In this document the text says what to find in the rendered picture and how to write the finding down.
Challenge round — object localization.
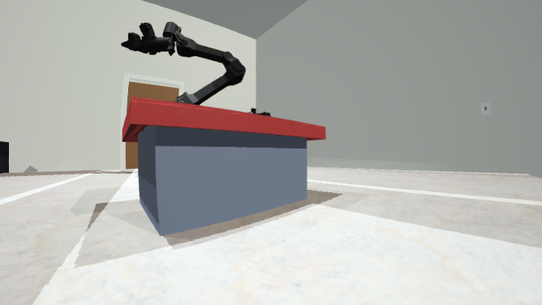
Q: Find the red lid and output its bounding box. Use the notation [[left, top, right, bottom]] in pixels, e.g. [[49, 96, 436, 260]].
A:
[[123, 97, 325, 143]]

